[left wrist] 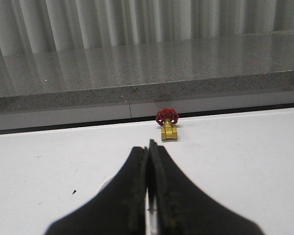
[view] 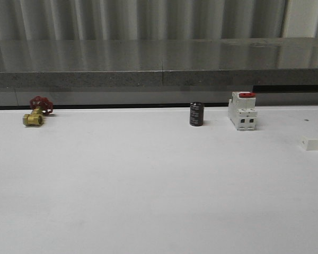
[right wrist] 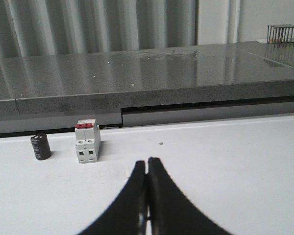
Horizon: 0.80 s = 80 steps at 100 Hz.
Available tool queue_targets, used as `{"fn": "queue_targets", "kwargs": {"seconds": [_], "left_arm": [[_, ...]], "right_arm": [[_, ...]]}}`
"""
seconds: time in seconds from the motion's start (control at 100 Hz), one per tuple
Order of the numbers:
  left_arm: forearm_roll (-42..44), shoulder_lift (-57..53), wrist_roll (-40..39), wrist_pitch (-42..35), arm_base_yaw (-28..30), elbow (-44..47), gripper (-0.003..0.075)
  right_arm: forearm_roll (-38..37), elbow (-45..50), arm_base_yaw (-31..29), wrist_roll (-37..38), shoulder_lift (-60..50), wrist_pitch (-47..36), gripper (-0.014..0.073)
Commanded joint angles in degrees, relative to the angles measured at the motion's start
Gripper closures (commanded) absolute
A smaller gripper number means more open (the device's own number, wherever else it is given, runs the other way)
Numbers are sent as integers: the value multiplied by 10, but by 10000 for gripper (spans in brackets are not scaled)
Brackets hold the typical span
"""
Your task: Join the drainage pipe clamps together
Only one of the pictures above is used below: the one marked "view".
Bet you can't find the white half pipe clamp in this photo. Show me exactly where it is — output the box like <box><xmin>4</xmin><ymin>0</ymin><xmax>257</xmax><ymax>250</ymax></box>
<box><xmin>298</xmin><ymin>137</ymin><xmax>318</xmax><ymax>151</ymax></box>

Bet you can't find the black cylindrical capacitor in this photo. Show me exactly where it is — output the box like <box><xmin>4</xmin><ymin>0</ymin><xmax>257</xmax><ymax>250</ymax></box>
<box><xmin>189</xmin><ymin>102</ymin><xmax>205</xmax><ymax>126</ymax></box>

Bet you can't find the brass valve red handwheel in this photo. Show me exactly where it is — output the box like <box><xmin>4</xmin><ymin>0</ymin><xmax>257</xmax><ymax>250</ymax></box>
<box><xmin>22</xmin><ymin>96</ymin><xmax>54</xmax><ymax>126</ymax></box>

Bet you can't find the grey stone counter ledge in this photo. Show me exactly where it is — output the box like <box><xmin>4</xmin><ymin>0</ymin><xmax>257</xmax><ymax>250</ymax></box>
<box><xmin>0</xmin><ymin>38</ymin><xmax>318</xmax><ymax>91</ymax></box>

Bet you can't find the white circuit breaker red switch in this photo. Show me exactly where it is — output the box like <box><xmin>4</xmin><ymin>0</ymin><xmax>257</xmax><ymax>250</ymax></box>
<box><xmin>228</xmin><ymin>92</ymin><xmax>258</xmax><ymax>131</ymax></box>

